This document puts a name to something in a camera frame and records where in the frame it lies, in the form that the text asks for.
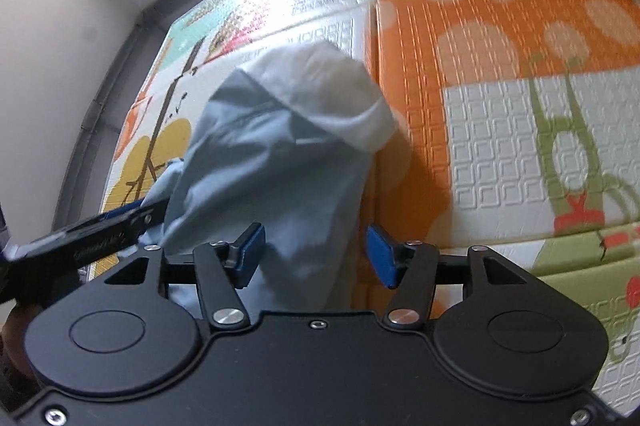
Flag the light blue shirt white collar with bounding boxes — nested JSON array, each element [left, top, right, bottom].
[[141, 40, 397, 316]]

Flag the person's left hand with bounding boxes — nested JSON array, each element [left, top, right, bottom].
[[1, 303, 42, 380]]

